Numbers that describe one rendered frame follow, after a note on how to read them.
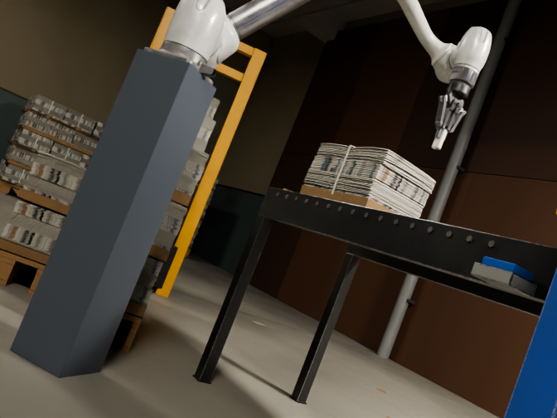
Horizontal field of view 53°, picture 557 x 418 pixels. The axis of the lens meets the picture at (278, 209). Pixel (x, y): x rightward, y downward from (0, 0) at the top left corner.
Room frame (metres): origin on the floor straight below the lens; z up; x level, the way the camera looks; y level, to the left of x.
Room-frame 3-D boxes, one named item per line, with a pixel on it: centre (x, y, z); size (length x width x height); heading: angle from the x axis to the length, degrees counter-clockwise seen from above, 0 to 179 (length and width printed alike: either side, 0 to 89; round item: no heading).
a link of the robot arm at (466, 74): (1.87, -0.43, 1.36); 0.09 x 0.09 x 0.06
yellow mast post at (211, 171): (3.90, 0.53, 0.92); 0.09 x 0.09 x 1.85; 11
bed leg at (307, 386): (2.48, -0.39, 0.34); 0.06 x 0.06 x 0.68; 33
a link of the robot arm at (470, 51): (1.88, -0.43, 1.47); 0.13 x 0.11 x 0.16; 4
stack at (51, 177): (2.83, 1.00, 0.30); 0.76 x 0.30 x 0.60; 11
